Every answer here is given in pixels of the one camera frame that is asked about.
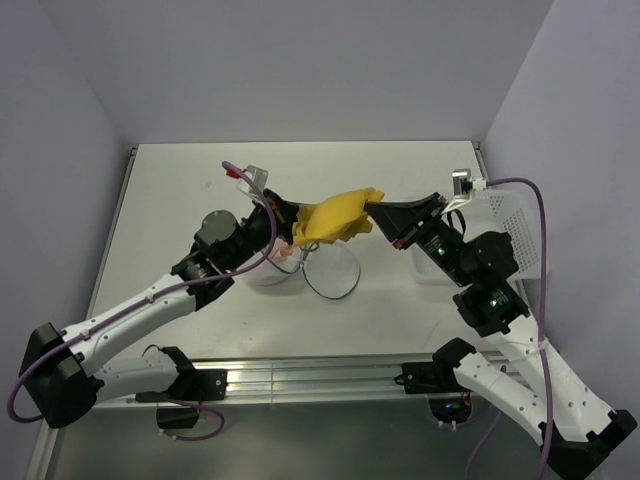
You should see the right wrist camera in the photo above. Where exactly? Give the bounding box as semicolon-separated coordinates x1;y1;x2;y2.
442;169;487;214

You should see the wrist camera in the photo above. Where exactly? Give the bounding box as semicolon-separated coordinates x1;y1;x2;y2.
225;165;269;201
442;169;487;214

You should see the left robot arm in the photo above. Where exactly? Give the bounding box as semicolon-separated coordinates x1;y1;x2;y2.
7;190;300;429

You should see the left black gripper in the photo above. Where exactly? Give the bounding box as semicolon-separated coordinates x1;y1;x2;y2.
225;188;324;271

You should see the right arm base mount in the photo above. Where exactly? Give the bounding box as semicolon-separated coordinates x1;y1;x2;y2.
394;361;473;423

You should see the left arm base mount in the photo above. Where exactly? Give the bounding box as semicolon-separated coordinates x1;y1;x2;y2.
135;369;228;441

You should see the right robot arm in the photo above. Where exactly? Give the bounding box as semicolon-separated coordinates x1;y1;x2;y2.
365;193;637;479

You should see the aluminium rail frame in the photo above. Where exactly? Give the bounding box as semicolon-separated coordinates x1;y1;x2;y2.
29;142;601;480

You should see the pink bra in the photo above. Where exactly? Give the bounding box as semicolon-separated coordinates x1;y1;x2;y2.
271;238;295;263

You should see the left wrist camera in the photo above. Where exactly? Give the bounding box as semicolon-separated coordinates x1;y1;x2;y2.
225;165;269;201

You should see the white plastic basket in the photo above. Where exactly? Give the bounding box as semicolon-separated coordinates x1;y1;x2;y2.
409;190;541;285

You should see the yellow cloth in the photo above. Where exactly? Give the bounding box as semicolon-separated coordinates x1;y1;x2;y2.
292;187;385;247

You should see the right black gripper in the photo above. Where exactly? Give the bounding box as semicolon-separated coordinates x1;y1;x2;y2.
362;190;471;285

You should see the white mesh laundry bag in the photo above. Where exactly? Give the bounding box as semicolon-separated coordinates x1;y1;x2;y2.
240;241;361;300

